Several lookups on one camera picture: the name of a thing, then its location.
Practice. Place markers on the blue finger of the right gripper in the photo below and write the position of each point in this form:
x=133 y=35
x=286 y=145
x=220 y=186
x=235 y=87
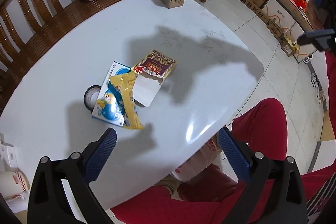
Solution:
x=323 y=40

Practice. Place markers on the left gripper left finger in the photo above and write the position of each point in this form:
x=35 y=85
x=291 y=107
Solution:
x=92 y=159

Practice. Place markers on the black tape roll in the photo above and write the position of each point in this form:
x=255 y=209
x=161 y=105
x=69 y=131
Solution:
x=91 y=96

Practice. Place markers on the white checkered paper cup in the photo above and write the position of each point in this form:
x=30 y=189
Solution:
x=13 y=183

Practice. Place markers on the blue white medicine box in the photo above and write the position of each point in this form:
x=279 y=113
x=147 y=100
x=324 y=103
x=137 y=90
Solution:
x=106 y=108

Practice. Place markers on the long wooden bench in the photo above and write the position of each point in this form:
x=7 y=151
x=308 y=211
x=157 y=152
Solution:
x=49 y=21

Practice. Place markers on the cardboard boxes on floor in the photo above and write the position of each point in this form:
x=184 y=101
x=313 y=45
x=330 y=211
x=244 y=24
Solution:
x=286 y=21

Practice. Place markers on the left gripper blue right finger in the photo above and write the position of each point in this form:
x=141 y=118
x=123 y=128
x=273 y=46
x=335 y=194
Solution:
x=249 y=166

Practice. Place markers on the white plastic trash bag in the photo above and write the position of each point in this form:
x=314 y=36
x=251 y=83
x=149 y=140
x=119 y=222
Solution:
x=198 y=162

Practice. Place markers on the yellow snack wrapper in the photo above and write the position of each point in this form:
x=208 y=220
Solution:
x=121 y=87

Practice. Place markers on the small white box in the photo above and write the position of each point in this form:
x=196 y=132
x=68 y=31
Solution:
x=8 y=158

